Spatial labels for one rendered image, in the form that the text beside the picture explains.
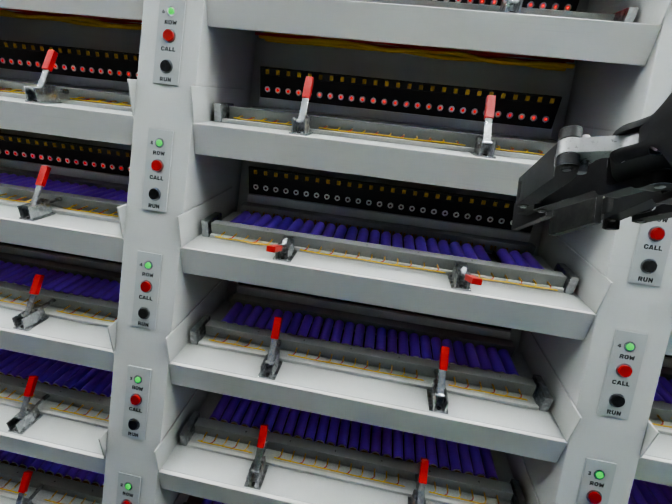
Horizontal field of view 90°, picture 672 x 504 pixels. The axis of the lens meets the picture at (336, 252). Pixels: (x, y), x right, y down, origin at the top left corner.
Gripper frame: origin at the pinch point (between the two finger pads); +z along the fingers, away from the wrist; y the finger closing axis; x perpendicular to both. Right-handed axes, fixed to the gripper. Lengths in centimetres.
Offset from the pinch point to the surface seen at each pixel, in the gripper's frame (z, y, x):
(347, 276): 15.8, -19.5, -8.9
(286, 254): 17.9, -29.6, -7.0
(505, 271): 19.5, 3.9, -4.1
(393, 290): 16.3, -12.6, -9.8
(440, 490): 29, 1, -42
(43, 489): 33, -73, -60
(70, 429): 26, -65, -44
